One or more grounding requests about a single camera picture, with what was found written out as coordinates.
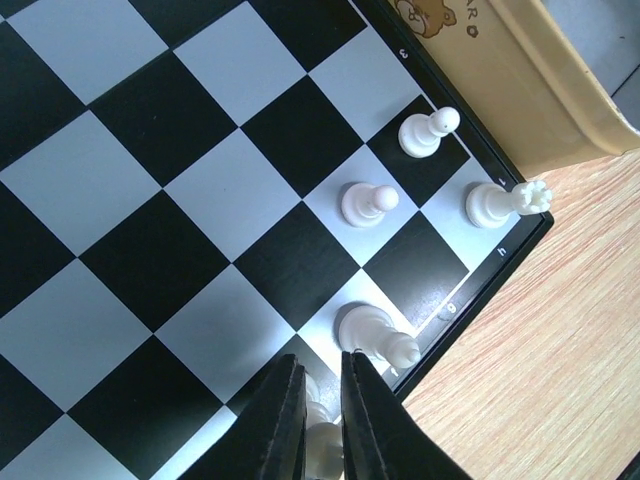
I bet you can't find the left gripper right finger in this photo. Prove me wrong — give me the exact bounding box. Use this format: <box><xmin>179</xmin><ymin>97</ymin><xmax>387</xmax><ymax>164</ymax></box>
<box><xmin>341</xmin><ymin>352</ymin><xmax>470</xmax><ymax>480</ymax></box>

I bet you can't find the black silver chessboard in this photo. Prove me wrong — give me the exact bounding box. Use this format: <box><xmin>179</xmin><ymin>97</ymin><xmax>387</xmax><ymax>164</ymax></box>
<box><xmin>1</xmin><ymin>1</ymin><xmax>553</xmax><ymax>479</ymax></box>

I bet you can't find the gold tin with white pieces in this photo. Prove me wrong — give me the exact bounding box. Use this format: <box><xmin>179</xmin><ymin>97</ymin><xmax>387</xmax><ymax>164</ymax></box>
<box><xmin>391</xmin><ymin>1</ymin><xmax>639</xmax><ymax>177</ymax></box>

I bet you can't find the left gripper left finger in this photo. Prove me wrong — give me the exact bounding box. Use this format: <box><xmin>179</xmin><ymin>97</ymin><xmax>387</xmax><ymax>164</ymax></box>
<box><xmin>184</xmin><ymin>354</ymin><xmax>306</xmax><ymax>480</ymax></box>

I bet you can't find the white chess piece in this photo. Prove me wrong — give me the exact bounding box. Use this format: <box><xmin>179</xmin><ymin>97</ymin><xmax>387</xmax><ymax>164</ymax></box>
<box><xmin>465</xmin><ymin>180</ymin><xmax>553</xmax><ymax>229</ymax></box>
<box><xmin>340</xmin><ymin>182</ymin><xmax>399</xmax><ymax>228</ymax></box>
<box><xmin>305</xmin><ymin>373</ymin><xmax>344</xmax><ymax>479</ymax></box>
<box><xmin>338</xmin><ymin>304</ymin><xmax>421</xmax><ymax>369</ymax></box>
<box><xmin>398</xmin><ymin>107</ymin><xmax>461</xmax><ymax>159</ymax></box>

